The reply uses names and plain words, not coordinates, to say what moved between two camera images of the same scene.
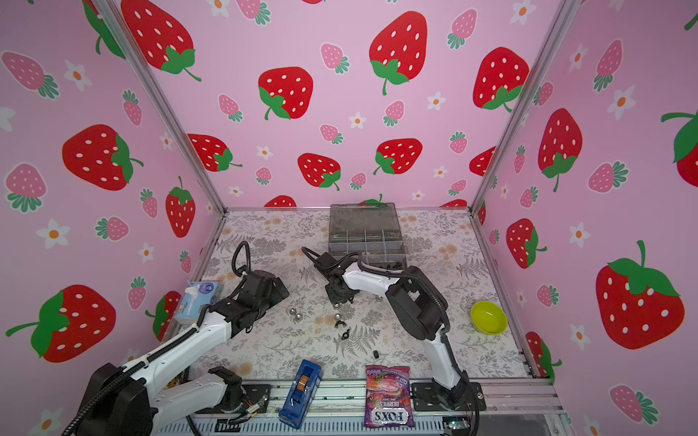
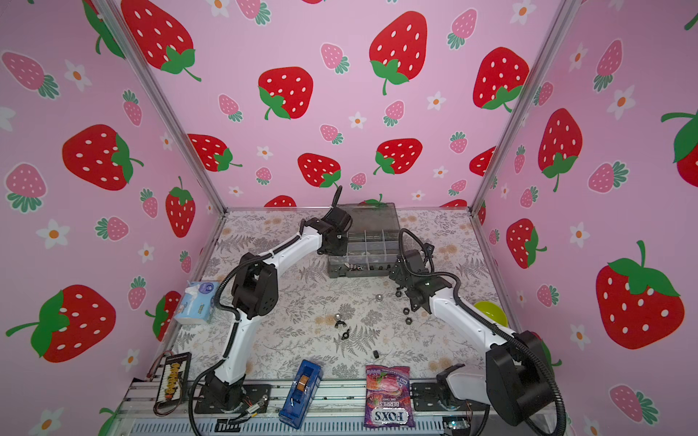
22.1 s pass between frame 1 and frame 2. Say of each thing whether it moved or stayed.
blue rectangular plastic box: stayed
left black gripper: moved
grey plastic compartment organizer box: stayed
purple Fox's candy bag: stayed
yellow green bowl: stayed
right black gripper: moved
